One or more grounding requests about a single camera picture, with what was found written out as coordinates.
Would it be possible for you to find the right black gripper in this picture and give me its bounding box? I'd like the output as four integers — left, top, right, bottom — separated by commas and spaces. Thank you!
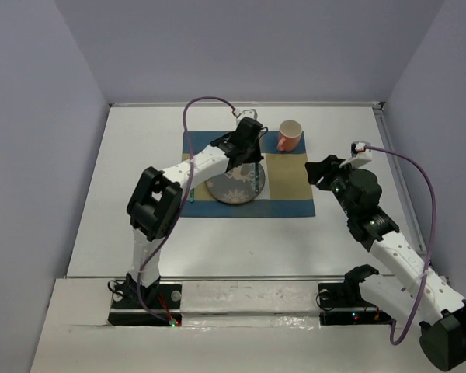
305, 154, 358, 218

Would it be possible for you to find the grey reindeer plate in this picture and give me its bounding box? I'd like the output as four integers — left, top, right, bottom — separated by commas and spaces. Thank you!
205, 170, 266, 205

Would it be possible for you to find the blue tan checked placemat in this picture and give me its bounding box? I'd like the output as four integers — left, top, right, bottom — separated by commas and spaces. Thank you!
182, 131, 315, 218

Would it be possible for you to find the pink mug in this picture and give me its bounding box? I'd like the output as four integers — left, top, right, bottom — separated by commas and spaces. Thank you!
276, 120, 303, 152

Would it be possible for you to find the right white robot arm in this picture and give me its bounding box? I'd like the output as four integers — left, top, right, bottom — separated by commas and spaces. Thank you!
305, 155, 466, 371

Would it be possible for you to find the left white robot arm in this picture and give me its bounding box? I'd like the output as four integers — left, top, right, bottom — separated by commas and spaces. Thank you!
124, 117, 267, 307

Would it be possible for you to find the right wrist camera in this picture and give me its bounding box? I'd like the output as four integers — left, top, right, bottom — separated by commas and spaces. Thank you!
339, 141, 372, 169

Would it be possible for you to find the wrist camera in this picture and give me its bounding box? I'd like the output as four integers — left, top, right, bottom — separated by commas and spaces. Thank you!
232, 108, 258, 122
339, 141, 372, 169

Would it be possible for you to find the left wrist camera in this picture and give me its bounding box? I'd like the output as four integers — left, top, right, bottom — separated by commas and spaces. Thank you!
232, 108, 258, 122

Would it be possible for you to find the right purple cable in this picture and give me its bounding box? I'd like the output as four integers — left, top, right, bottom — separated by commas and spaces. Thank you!
367, 145, 438, 346

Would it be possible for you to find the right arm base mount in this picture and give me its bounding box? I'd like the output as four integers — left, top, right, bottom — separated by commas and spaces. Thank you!
315, 264, 392, 326

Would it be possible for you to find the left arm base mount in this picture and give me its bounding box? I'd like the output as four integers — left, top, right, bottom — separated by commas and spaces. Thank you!
107, 280, 183, 327

